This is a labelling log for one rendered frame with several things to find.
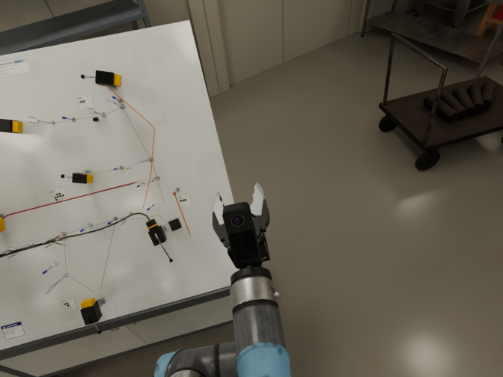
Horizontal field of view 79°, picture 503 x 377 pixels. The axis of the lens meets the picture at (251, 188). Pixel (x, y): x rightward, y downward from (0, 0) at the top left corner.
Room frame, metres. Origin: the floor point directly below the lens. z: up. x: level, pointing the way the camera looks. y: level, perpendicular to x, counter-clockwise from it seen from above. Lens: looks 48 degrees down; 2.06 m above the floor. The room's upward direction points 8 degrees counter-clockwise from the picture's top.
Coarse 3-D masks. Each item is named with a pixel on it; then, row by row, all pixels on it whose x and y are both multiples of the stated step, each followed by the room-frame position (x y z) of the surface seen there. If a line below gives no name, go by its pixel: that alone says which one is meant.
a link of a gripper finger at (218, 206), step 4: (216, 196) 0.42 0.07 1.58; (220, 196) 0.41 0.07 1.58; (216, 200) 0.40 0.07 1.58; (220, 200) 0.40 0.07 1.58; (216, 204) 0.39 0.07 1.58; (220, 204) 0.39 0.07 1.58; (216, 208) 0.38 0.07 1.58; (220, 208) 0.38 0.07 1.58; (216, 212) 0.37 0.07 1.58; (220, 212) 0.37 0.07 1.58; (216, 216) 0.36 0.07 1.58; (220, 216) 0.36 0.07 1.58; (220, 220) 0.35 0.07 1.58; (220, 224) 0.34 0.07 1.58
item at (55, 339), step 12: (228, 288) 0.53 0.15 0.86; (180, 300) 0.51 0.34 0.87; (192, 300) 0.51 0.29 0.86; (204, 300) 0.51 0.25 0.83; (144, 312) 0.48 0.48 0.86; (156, 312) 0.48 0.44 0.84; (168, 312) 0.49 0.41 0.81; (96, 324) 0.46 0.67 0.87; (108, 324) 0.46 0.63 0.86; (120, 324) 0.46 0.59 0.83; (60, 336) 0.43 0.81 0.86; (72, 336) 0.43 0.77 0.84; (84, 336) 0.44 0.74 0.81; (12, 348) 0.41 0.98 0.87; (24, 348) 0.41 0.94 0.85; (36, 348) 0.41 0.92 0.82; (0, 360) 0.39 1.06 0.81
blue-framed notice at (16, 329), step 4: (8, 324) 0.47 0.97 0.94; (12, 324) 0.47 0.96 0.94; (16, 324) 0.47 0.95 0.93; (20, 324) 0.47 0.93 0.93; (4, 328) 0.46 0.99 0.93; (8, 328) 0.46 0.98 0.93; (12, 328) 0.46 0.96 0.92; (16, 328) 0.46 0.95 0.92; (20, 328) 0.46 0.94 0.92; (4, 332) 0.45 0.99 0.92; (8, 332) 0.45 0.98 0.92; (12, 332) 0.45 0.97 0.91; (16, 332) 0.45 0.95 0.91; (20, 332) 0.45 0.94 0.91; (24, 332) 0.45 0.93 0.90; (4, 336) 0.44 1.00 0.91; (8, 336) 0.44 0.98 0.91; (12, 336) 0.44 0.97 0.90; (16, 336) 0.44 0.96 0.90; (20, 336) 0.44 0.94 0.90
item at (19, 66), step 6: (12, 60) 1.09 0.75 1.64; (18, 60) 1.09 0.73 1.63; (24, 60) 1.09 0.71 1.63; (0, 66) 1.08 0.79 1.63; (6, 66) 1.08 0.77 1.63; (12, 66) 1.08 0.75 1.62; (18, 66) 1.08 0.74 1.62; (24, 66) 1.08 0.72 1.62; (0, 72) 1.07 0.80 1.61; (6, 72) 1.07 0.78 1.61; (12, 72) 1.07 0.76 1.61; (18, 72) 1.07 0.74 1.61; (24, 72) 1.07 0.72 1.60
